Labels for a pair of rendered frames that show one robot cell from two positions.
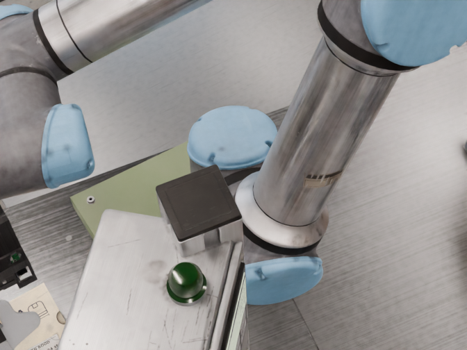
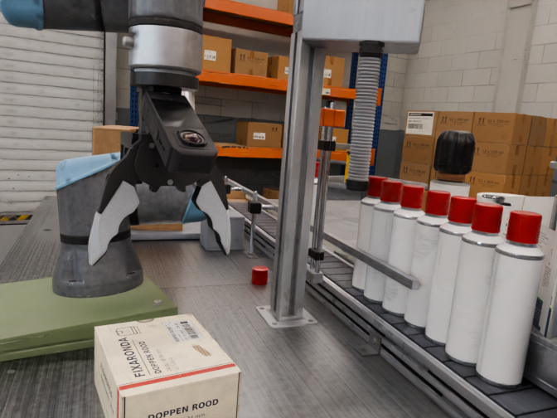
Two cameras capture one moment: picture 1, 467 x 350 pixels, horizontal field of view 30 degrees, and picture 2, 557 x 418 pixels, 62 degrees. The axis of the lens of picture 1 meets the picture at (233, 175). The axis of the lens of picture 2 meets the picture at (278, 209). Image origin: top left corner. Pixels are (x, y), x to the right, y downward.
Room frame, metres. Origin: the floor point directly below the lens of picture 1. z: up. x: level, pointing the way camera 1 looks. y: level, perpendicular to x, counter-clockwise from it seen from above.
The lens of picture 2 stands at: (0.34, 0.80, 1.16)
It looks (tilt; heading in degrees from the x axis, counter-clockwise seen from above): 10 degrees down; 269
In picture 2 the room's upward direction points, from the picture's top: 4 degrees clockwise
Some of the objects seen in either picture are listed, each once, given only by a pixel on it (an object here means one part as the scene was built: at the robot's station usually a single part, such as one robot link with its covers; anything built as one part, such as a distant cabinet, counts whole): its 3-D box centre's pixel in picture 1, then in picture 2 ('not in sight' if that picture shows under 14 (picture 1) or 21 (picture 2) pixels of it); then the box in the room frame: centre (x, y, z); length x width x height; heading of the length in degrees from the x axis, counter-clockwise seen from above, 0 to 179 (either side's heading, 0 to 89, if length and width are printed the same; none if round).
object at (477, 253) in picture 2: not in sight; (477, 283); (0.07, 0.24, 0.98); 0.05 x 0.05 x 0.20
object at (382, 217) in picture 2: not in sight; (385, 240); (0.14, 0.04, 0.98); 0.05 x 0.05 x 0.20
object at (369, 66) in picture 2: not in sight; (364, 118); (0.21, 0.12, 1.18); 0.04 x 0.04 x 0.21
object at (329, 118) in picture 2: not in sight; (336, 194); (0.22, -0.04, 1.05); 0.10 x 0.04 x 0.33; 20
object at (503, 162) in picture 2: not in sight; (470, 187); (-1.60, -3.62, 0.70); 1.20 x 0.82 x 1.39; 125
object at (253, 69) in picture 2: not in sight; (265, 114); (0.43, -4.39, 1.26); 2.78 x 0.61 x 2.51; 29
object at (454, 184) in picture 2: not in sight; (448, 196); (-0.06, -0.23, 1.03); 0.09 x 0.09 x 0.30
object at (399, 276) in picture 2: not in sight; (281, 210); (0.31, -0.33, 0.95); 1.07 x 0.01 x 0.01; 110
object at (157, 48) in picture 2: not in sight; (162, 55); (0.46, 0.29, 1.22); 0.08 x 0.08 x 0.05
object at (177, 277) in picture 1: (185, 280); not in sight; (0.25, 0.03, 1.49); 0.03 x 0.03 x 0.02
